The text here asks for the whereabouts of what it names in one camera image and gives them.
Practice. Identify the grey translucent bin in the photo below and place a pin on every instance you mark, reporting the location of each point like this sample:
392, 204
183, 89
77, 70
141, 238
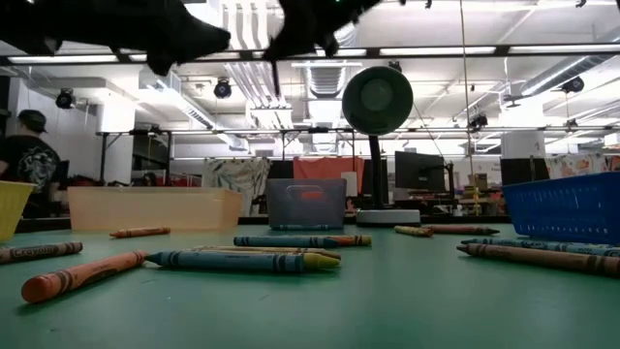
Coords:
290, 213

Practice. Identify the orange translucent bin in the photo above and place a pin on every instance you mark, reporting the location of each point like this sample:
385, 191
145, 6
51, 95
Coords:
145, 208

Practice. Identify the blue crayon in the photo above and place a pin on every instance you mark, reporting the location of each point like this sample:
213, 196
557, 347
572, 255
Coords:
286, 241
227, 262
533, 246
300, 227

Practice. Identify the white desk lamp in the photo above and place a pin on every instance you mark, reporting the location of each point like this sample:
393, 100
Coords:
378, 99

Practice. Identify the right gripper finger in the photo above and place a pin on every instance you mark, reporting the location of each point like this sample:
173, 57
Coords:
286, 41

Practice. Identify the grey painted cloth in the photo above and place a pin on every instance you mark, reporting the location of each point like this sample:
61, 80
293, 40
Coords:
237, 181

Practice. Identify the cardboard box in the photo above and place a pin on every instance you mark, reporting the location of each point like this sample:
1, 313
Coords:
477, 181

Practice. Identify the colourful patterned cloth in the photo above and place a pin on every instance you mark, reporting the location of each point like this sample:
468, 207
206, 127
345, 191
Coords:
581, 166

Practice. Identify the blue plastic basket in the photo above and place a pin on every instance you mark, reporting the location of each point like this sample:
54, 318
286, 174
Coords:
562, 208

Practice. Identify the brown crayon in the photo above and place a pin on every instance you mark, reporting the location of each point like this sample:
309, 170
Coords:
39, 252
542, 259
490, 231

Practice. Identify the black monitor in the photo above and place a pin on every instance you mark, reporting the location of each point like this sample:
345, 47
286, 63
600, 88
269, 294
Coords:
419, 172
523, 172

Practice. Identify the black ceiling spotlight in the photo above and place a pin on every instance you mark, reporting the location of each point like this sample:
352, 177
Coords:
478, 121
65, 99
223, 88
573, 85

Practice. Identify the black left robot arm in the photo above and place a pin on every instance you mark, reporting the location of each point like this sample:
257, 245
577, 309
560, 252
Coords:
29, 24

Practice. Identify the orange crayon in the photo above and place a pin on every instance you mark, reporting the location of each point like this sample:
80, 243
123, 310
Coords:
140, 231
77, 276
455, 229
356, 240

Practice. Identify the yellow plastic basket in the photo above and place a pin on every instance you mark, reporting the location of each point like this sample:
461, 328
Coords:
12, 208

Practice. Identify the person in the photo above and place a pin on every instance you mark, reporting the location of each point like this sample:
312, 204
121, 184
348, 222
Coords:
29, 160

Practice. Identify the red-orange cloth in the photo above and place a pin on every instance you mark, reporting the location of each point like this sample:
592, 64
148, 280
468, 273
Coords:
329, 167

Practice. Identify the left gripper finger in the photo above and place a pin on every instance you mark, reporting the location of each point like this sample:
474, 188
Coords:
208, 39

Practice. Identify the rig light bar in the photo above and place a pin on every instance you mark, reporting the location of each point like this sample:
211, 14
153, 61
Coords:
436, 50

